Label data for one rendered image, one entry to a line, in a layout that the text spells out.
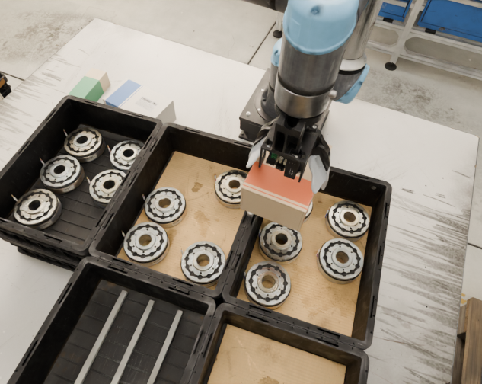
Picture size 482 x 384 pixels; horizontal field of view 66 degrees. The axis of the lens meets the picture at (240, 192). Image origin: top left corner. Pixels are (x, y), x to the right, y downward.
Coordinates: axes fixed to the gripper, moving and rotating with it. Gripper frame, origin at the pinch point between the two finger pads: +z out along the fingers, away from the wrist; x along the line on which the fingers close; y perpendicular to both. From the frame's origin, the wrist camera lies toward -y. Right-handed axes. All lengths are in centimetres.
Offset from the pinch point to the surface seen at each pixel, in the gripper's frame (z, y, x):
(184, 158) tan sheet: 26.9, -11.3, -31.1
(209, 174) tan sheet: 26.8, -9.6, -22.4
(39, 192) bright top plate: 24, 15, -58
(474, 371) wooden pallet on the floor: 95, -12, 84
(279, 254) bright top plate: 23.8, 5.7, 3.4
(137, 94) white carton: 31, -31, -60
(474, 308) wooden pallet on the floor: 95, -36, 82
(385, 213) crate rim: 17.0, -10.8, 22.5
